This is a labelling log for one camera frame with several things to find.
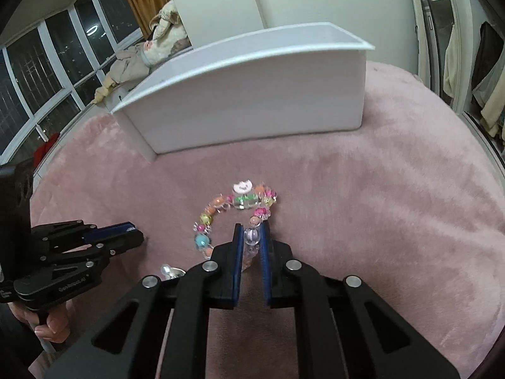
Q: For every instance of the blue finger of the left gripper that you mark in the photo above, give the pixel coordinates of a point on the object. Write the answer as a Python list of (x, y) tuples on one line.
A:
[(130, 240), (114, 231)]

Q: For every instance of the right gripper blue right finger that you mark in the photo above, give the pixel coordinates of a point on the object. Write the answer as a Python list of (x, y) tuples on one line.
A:
[(280, 271)]

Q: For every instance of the hanging black garment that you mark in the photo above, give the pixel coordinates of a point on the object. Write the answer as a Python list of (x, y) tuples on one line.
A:
[(489, 50)]

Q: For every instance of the white wardrobe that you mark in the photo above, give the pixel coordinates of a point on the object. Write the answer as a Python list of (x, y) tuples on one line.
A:
[(461, 59)]

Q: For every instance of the black camera box left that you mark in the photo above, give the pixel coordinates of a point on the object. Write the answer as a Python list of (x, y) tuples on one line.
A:
[(16, 205)]

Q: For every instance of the left human hand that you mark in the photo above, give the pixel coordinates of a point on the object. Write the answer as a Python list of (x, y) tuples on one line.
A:
[(56, 327)]

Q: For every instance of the beige clothes pile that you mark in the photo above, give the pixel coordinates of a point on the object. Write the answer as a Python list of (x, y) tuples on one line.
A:
[(168, 38)]

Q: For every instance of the red cloth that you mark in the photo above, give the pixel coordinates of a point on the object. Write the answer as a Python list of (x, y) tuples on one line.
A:
[(42, 150)]

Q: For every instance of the pink fluffy blanket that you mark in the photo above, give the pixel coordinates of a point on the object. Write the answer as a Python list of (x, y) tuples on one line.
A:
[(409, 202)]

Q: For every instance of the white drawer cabinet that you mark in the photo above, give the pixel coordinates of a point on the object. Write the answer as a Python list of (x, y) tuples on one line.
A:
[(105, 107)]

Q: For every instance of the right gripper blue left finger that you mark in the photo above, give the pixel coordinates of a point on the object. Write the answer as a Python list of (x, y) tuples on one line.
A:
[(225, 267)]

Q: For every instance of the large window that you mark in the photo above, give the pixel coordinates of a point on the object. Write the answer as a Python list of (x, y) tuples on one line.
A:
[(54, 55)]

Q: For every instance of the white storage box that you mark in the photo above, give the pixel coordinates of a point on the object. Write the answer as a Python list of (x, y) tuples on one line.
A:
[(297, 79)]

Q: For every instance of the hanging cream garment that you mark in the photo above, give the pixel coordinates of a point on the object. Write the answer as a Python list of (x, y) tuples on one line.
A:
[(452, 63)]

